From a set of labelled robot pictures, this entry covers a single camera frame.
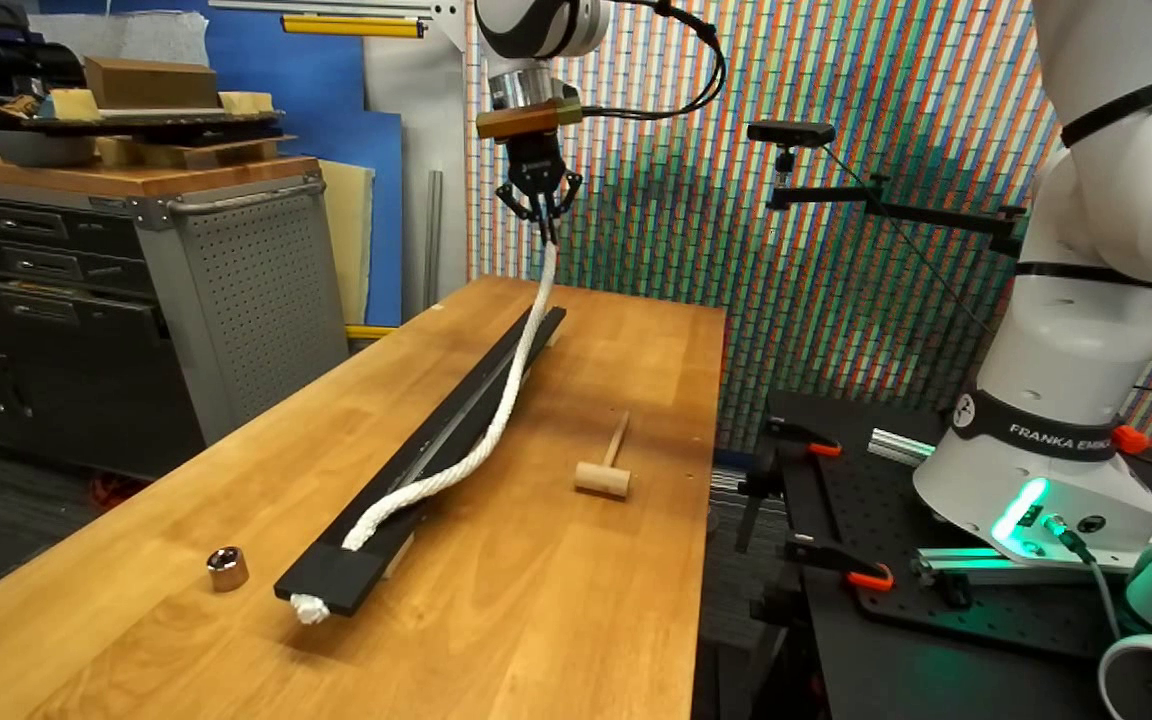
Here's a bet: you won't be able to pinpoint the grey metal tube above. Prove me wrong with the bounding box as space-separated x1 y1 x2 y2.
422 166 448 310

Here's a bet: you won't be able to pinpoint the blue board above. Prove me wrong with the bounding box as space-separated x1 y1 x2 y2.
34 0 407 331

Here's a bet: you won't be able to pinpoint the white foam board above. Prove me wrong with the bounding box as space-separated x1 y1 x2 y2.
362 30 474 322

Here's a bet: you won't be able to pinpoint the black bag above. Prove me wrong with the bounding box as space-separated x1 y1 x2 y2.
0 0 82 98

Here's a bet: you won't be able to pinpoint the white rope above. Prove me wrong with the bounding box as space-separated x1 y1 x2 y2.
335 222 567 557

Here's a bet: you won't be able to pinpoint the aluminium extrusion rail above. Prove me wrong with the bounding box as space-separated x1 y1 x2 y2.
918 535 1140 582

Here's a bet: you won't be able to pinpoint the beige board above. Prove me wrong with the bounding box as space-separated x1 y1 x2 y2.
315 156 379 336

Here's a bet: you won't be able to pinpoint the small wooden mallet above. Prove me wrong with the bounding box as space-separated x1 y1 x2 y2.
572 407 642 505

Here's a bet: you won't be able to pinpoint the orange-handled bar clamp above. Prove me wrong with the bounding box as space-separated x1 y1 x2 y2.
779 533 902 599
733 411 848 557
1108 418 1152 462

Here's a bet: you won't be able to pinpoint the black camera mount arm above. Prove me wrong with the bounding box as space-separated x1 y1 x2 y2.
765 141 1029 261

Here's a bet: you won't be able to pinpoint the pale foam block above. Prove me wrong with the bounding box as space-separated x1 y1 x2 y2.
50 88 103 129
217 88 277 122

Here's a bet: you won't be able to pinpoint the black stereo camera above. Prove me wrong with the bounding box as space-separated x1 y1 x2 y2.
743 119 840 153

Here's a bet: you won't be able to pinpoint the long black slotted rail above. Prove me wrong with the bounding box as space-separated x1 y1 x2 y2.
271 298 572 618

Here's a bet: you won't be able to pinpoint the flat black tray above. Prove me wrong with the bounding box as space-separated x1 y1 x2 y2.
0 108 288 172

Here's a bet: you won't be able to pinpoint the short silver profile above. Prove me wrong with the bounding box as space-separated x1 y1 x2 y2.
864 425 940 472

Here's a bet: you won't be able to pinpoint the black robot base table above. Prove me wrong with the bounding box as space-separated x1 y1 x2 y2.
747 391 1152 720

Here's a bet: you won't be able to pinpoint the stacked wooden planks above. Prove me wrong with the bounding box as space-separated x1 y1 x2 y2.
93 130 296 177

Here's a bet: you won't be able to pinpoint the white plastic sheet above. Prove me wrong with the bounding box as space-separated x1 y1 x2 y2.
27 11 213 70

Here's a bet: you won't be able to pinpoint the brown wooden box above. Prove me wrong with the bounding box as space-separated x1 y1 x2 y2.
82 54 230 117

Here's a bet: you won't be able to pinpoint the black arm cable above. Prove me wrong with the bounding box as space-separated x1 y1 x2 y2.
582 0 733 129

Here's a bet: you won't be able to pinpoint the grey base cable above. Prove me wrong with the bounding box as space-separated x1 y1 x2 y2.
1053 514 1128 648

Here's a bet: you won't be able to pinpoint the yellow bar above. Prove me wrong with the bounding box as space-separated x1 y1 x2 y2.
281 11 430 42

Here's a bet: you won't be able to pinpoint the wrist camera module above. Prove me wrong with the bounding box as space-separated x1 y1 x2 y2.
474 98 590 145

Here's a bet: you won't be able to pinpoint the grey perforated tool cabinet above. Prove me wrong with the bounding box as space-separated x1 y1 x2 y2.
0 156 351 482

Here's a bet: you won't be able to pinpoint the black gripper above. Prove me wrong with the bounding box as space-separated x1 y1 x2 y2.
492 130 584 249

